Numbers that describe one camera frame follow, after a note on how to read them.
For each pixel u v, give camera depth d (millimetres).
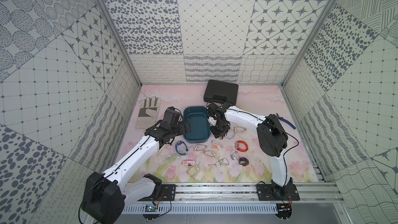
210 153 860
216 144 880
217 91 1122
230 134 946
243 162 804
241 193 762
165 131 575
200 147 885
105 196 381
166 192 747
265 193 732
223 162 839
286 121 1003
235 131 929
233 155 838
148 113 1035
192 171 804
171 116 618
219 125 776
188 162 819
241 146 887
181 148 882
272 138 519
